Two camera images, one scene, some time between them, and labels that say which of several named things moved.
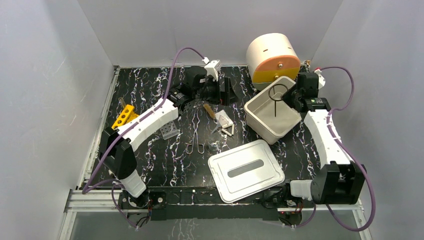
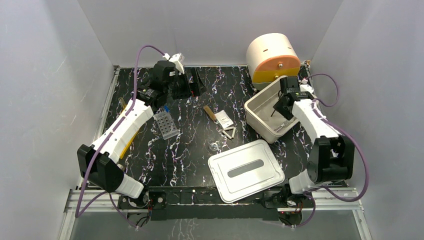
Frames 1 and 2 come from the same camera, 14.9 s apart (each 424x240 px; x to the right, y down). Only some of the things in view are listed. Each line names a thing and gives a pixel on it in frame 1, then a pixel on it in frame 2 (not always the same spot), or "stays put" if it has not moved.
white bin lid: (245, 170) stays put
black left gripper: (216, 91) -> (189, 86)
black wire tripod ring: (271, 87) -> (282, 106)
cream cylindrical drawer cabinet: (271, 57) stays put
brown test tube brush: (210, 111) stays put
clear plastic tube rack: (169, 130) stays put
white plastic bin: (269, 116) stays put
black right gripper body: (289, 97) -> (291, 116)
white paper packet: (224, 120) stays put
